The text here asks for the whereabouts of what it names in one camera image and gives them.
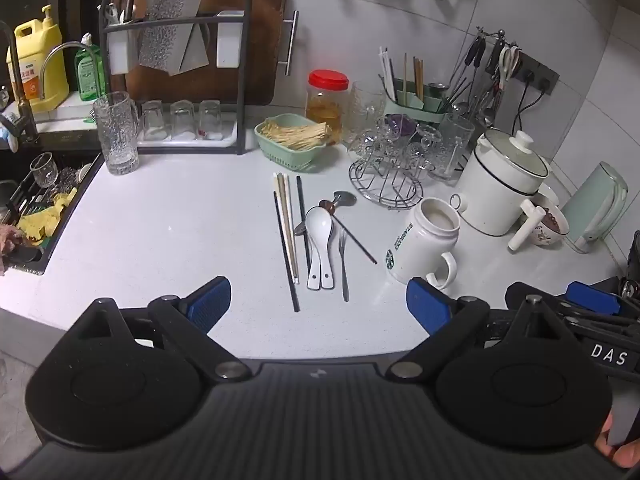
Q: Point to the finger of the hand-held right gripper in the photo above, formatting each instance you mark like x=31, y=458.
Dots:
x=592, y=296
x=605, y=321

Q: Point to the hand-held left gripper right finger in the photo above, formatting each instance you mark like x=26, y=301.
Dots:
x=427, y=305

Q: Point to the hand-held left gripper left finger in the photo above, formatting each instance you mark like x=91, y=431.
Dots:
x=210, y=302

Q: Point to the white ceramic mug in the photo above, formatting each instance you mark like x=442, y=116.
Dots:
x=415, y=245

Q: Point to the metal fork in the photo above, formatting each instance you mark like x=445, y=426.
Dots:
x=344, y=270

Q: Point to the black chopstick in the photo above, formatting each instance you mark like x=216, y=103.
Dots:
x=286, y=252
x=301, y=200

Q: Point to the metal spoon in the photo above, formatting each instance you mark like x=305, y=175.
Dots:
x=345, y=198

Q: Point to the rose gold small spoon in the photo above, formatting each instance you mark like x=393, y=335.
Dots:
x=326, y=205

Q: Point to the row of hanging metal utensils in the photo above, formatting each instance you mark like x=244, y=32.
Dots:
x=475, y=52

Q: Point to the person's right hand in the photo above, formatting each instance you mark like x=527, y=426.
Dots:
x=625, y=456

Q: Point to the bowl of red beans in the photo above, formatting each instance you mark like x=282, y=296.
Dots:
x=560, y=232

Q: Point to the mint green electric kettle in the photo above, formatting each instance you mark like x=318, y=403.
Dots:
x=592, y=200

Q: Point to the white electric cooking pot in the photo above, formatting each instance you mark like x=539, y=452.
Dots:
x=487, y=195

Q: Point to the white drain tray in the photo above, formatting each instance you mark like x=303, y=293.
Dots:
x=175, y=146

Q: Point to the black kitchen sink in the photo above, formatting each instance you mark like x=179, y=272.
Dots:
x=65, y=230

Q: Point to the green plastic basket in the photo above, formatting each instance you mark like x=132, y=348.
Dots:
x=295, y=160

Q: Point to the textured glass mug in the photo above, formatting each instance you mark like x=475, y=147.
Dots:
x=117, y=140
x=457, y=140

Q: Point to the cluster of clear glass cups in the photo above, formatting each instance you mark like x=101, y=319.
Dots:
x=370, y=142

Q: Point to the glass pot lid white knob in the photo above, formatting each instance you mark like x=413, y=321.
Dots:
x=500, y=147

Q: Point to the small drinking glass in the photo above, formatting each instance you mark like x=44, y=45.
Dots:
x=182, y=120
x=152, y=120
x=210, y=120

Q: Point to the glass jar purple lid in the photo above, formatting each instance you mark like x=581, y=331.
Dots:
x=402, y=122

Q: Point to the yellow cloth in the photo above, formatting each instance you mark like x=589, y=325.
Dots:
x=40, y=222

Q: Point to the pile of wooden toothpicks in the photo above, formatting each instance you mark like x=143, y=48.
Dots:
x=295, y=132

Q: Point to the black metal dish rack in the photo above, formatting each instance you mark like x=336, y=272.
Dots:
x=242, y=110

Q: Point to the raw meat piece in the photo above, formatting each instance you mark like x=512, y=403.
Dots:
x=10, y=245

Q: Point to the black sink drain rack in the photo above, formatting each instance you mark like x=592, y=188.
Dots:
x=25, y=200

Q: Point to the textured glass tumbler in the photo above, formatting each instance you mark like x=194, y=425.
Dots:
x=365, y=102

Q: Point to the glass goblet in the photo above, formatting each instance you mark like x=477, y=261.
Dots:
x=42, y=167

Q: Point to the metal ladle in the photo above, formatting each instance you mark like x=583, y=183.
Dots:
x=437, y=86

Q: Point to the grey kitchen knife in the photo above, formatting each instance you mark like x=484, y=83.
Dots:
x=195, y=55

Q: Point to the wooden cutting board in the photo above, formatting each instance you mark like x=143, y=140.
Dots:
x=265, y=60

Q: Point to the green dish soap bottle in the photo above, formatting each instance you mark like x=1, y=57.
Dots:
x=89, y=75

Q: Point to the dark faucet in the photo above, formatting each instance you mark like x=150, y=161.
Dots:
x=27, y=120

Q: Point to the white plastic holder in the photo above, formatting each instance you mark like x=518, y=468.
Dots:
x=122, y=55
x=230, y=45

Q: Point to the speckled kitchen cleaver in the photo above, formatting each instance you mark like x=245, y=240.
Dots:
x=165, y=35

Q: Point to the silver faucet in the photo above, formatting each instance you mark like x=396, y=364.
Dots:
x=75, y=44

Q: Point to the yellow detergent bottle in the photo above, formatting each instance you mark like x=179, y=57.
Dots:
x=37, y=60

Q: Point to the dark grey wall outlet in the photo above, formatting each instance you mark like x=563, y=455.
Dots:
x=542, y=76

